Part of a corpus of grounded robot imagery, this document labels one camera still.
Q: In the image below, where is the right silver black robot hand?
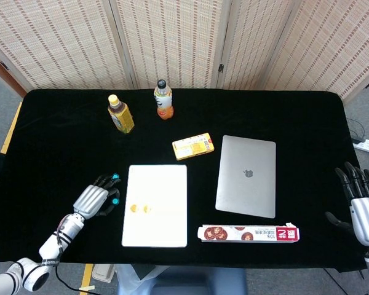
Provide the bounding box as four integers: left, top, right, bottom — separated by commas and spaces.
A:
325, 162, 369, 246

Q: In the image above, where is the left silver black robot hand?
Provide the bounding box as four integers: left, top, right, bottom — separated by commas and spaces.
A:
73, 173, 122, 221

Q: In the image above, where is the black velvet tablecloth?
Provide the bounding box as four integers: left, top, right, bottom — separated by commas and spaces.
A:
0, 88, 369, 273

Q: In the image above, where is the beige plastic tray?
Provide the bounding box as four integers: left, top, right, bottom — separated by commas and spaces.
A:
91, 263, 116, 284

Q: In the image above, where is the white magnetic board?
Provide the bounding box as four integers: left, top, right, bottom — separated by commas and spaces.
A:
121, 164, 188, 248

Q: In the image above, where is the white fabric cover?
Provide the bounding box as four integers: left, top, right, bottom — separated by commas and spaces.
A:
116, 264, 170, 295

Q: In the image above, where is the yellow label tea bottle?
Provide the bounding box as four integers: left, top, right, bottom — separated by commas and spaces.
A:
107, 93, 135, 135

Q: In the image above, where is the yellow cardboard box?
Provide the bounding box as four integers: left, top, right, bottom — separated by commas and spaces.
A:
172, 132, 216, 161

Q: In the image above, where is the long baking paper box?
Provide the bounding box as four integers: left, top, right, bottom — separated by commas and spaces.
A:
197, 221, 300, 243

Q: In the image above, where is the orange drink bottle black cap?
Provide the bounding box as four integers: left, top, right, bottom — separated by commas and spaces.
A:
153, 79, 175, 120

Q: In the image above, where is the silver closed laptop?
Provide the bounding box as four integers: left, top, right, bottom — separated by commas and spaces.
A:
215, 135, 277, 219

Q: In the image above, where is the brown wooden beam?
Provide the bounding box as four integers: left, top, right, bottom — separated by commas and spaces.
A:
0, 50, 28, 98

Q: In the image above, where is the woven folding screen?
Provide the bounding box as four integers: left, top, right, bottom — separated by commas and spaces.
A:
0, 0, 369, 99

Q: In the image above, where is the black floor cable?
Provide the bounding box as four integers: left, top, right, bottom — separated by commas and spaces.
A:
322, 267, 348, 295

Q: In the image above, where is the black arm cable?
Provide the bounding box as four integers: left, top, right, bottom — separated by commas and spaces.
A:
54, 264, 92, 295

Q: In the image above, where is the black power cable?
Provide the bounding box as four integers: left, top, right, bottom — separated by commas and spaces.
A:
347, 118, 367, 143

